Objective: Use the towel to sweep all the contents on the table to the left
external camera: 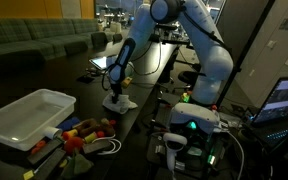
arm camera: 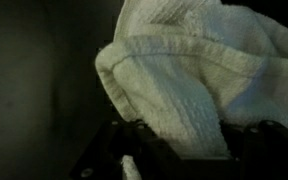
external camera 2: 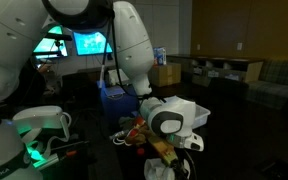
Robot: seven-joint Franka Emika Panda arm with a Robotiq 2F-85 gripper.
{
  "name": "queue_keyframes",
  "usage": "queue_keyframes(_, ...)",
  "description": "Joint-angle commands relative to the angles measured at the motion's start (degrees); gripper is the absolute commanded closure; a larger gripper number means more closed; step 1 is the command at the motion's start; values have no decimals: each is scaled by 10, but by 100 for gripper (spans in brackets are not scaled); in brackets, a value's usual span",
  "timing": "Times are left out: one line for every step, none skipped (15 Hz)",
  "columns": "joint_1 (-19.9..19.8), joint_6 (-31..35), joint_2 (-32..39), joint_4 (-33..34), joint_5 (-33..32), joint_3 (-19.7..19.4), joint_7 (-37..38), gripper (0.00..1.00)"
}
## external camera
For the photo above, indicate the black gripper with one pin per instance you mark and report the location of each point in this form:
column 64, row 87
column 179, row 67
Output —
column 116, row 88

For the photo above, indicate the white terry towel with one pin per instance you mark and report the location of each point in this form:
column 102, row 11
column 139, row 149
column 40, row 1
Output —
column 125, row 105

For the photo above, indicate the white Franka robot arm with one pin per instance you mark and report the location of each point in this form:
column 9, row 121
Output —
column 214, row 60

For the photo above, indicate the small orange disc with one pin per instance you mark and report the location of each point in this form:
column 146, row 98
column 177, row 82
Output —
column 112, row 122

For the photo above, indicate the small black flat device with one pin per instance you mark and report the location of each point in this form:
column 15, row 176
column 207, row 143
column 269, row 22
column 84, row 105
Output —
column 85, row 79

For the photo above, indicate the brown plush toy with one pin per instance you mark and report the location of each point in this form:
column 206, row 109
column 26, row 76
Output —
column 90, row 126

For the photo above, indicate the small red ball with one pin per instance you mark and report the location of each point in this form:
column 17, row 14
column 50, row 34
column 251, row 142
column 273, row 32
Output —
column 100, row 134

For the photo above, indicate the tablet with lit screen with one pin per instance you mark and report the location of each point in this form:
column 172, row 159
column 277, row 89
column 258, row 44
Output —
column 99, row 62

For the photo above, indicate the yellow cylinder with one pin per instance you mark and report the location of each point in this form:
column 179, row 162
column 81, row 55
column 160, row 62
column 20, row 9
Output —
column 90, row 137

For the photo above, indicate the dark rectangular block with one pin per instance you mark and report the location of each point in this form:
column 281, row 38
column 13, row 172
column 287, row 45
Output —
column 45, row 150
column 96, row 146
column 50, row 164

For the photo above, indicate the blue block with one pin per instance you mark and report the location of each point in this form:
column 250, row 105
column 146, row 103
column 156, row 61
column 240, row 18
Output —
column 69, row 123

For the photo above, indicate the orange yellow peg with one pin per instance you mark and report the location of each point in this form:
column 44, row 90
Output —
column 70, row 134

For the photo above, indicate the small dark ottoman stool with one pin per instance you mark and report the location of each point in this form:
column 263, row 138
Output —
column 117, row 38

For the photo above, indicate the large dark ottoman stool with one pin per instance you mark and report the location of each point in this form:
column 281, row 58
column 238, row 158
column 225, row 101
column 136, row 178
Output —
column 99, row 40

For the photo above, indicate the orange fuzzy ball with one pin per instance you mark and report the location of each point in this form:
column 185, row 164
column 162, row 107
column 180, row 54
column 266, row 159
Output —
column 73, row 144

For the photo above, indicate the small green yellow object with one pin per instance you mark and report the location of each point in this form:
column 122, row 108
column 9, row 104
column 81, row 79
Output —
column 185, row 97

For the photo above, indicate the white cup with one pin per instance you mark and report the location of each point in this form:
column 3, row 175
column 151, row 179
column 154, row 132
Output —
column 52, row 132

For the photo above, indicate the white VR controller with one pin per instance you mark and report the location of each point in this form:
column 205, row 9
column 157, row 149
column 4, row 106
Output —
column 172, row 143

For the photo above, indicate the black office chair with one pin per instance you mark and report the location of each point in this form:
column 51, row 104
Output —
column 187, row 77

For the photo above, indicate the green cloth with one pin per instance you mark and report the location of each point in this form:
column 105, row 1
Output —
column 79, row 165

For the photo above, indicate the white VR headset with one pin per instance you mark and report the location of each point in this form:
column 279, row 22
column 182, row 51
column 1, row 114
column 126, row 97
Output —
column 194, row 115

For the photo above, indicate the tiny yellow piece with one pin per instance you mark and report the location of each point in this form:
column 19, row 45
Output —
column 63, row 163

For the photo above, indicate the orange toy pieces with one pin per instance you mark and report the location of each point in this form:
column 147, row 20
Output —
column 39, row 146

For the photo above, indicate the clear plastic bin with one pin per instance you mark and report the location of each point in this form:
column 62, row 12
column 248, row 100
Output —
column 24, row 116

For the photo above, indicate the black electronics box green lights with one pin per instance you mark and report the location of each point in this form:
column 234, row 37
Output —
column 197, row 153

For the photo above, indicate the green plaid sofa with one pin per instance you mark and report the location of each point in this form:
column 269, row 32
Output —
column 34, row 36

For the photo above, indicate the small yellow block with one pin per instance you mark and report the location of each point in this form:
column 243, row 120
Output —
column 28, row 175

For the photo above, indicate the black slanted pole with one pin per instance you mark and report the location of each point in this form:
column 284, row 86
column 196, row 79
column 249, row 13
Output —
column 247, row 50

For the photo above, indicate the open laptop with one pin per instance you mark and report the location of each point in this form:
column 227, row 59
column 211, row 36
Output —
column 284, row 100

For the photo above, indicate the black camera stand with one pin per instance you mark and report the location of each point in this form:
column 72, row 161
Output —
column 174, row 41

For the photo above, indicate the white light switch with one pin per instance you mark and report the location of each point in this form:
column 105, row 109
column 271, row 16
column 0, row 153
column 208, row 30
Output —
column 271, row 44

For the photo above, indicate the grey wall sign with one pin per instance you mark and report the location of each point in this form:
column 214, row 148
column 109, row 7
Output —
column 287, row 24

